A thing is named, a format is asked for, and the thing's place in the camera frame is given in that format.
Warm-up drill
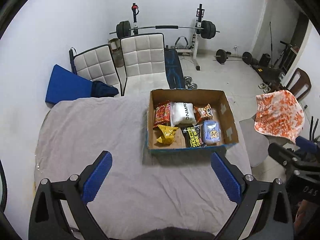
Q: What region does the blue tissue pack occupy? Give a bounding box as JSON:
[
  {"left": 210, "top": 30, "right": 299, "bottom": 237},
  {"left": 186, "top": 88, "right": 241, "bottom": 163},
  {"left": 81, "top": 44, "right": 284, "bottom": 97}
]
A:
[{"left": 202, "top": 120, "right": 221, "bottom": 145}]

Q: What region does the black shoe wipes pack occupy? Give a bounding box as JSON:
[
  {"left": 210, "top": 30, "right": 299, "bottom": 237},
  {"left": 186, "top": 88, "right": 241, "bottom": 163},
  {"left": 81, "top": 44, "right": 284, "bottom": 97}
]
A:
[{"left": 181, "top": 125, "right": 203, "bottom": 148}]

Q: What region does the yellow snack bag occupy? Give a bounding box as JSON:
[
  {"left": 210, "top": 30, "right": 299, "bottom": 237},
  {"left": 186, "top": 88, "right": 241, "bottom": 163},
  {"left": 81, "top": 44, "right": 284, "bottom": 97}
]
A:
[{"left": 153, "top": 124, "right": 179, "bottom": 146}]

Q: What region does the red snack bag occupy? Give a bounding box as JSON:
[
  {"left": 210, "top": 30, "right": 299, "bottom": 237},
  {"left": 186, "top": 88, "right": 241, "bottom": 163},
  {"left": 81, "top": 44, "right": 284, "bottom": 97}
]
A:
[{"left": 153, "top": 100, "right": 171, "bottom": 128}]

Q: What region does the orange white cloth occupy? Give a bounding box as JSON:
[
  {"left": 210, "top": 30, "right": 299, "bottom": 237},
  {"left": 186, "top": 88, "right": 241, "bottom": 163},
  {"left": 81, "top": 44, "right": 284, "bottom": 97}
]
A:
[{"left": 254, "top": 90, "right": 305, "bottom": 143}]

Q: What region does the brown wooden chair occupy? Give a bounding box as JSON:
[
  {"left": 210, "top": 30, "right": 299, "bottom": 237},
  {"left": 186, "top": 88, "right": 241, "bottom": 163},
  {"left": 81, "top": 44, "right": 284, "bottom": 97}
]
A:
[{"left": 285, "top": 68, "right": 312, "bottom": 101}]

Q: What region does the orange cartoon snack bag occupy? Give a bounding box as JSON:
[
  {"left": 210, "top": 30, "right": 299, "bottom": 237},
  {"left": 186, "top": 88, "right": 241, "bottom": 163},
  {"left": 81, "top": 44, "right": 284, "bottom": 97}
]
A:
[{"left": 194, "top": 104, "right": 214, "bottom": 124}]

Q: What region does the cardboard milk box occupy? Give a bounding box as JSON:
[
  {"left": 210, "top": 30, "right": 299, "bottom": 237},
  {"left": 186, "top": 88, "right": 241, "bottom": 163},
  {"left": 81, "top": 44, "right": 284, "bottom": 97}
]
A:
[{"left": 147, "top": 89, "right": 239, "bottom": 154}]

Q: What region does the white packaged item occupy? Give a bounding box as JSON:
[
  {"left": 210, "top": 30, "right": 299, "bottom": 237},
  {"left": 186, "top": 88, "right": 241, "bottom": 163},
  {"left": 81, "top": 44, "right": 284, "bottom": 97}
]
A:
[{"left": 170, "top": 102, "right": 197, "bottom": 126}]

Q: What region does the grey table cloth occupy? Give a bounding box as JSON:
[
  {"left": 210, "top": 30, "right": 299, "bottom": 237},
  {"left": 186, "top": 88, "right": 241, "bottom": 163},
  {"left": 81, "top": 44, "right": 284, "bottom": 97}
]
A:
[{"left": 34, "top": 94, "right": 253, "bottom": 240}]

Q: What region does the chrome dumbbell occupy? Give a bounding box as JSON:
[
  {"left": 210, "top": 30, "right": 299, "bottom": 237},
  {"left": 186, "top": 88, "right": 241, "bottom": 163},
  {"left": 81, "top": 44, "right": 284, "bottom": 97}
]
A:
[{"left": 184, "top": 76, "right": 197, "bottom": 89}]

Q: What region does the blue weight bench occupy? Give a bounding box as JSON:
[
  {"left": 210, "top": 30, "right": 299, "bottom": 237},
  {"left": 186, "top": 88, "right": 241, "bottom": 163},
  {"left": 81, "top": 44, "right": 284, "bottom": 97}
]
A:
[{"left": 164, "top": 48, "right": 185, "bottom": 89}]

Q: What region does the blue foam mat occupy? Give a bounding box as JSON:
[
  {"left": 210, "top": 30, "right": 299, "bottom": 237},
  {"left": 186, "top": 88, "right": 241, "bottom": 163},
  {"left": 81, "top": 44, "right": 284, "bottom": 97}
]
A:
[{"left": 45, "top": 64, "right": 93, "bottom": 105}]

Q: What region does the dark blue cloth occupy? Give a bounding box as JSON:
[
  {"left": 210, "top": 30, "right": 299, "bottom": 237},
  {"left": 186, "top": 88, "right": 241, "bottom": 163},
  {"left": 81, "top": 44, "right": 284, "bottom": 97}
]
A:
[{"left": 91, "top": 81, "right": 119, "bottom": 98}]

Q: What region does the left white padded chair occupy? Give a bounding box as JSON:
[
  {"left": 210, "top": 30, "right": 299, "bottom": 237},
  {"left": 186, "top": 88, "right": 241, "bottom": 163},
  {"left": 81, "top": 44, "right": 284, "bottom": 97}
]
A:
[{"left": 69, "top": 44, "right": 123, "bottom": 96}]

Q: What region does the white padded chair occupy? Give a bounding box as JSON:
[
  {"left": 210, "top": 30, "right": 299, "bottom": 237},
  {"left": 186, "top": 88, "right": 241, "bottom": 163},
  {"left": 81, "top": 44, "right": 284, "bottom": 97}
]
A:
[
  {"left": 69, "top": 44, "right": 123, "bottom": 96},
  {"left": 120, "top": 33, "right": 169, "bottom": 96}
]

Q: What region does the right white padded chair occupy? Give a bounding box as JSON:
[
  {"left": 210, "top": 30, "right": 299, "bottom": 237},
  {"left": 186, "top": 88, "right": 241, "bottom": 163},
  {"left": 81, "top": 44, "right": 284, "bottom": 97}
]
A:
[{"left": 120, "top": 33, "right": 169, "bottom": 96}]

